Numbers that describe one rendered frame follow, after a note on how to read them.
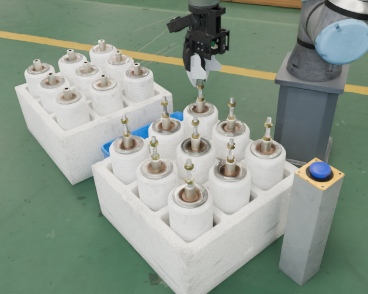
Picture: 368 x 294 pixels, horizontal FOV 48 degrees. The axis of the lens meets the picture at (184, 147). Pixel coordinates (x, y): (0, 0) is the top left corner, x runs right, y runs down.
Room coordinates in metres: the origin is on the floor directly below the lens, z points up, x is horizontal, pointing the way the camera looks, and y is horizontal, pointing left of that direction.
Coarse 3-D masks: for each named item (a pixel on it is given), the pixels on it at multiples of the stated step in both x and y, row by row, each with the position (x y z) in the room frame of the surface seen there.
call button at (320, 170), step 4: (312, 164) 0.62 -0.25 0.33; (316, 164) 0.62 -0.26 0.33; (320, 164) 0.62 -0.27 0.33; (324, 164) 0.62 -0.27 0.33; (328, 164) 0.62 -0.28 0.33; (312, 168) 0.61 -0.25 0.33; (316, 168) 0.61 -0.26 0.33; (320, 168) 0.61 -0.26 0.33; (324, 168) 0.61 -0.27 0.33; (328, 168) 0.61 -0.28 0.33; (312, 172) 0.60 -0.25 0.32; (316, 172) 0.60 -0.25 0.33; (320, 172) 0.60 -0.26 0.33; (324, 172) 0.60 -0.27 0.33; (328, 172) 0.60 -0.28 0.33; (316, 176) 0.60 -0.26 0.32; (320, 176) 0.59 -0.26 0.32; (324, 176) 0.59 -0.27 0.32
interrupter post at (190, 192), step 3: (186, 186) 0.63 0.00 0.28; (192, 186) 0.63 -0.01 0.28; (186, 189) 0.62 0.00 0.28; (189, 189) 0.62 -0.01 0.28; (192, 189) 0.62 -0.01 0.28; (186, 192) 0.62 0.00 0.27; (189, 192) 0.62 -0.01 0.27; (192, 192) 0.62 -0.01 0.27; (195, 192) 0.63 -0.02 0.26; (186, 195) 0.62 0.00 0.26; (189, 195) 0.62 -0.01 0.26; (192, 195) 0.62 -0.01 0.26; (195, 195) 0.63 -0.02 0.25; (189, 198) 0.62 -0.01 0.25; (192, 198) 0.62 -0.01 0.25
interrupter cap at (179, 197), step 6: (180, 186) 0.66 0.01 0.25; (198, 186) 0.66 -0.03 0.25; (174, 192) 0.64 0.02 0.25; (180, 192) 0.64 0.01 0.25; (198, 192) 0.64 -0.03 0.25; (204, 192) 0.63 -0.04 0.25; (174, 198) 0.62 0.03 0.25; (180, 198) 0.62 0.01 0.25; (186, 198) 0.62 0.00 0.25; (198, 198) 0.62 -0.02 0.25; (204, 198) 0.62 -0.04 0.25; (180, 204) 0.60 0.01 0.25; (186, 204) 0.60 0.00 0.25; (192, 204) 0.60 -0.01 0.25; (198, 204) 0.60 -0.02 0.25
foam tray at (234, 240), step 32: (128, 192) 0.72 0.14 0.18; (256, 192) 0.70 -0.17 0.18; (288, 192) 0.72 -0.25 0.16; (128, 224) 0.71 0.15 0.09; (160, 224) 0.62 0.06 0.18; (224, 224) 0.61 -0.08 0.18; (256, 224) 0.65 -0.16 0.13; (160, 256) 0.60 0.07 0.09; (192, 256) 0.53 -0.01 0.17; (224, 256) 0.59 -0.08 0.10; (192, 288) 0.53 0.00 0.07
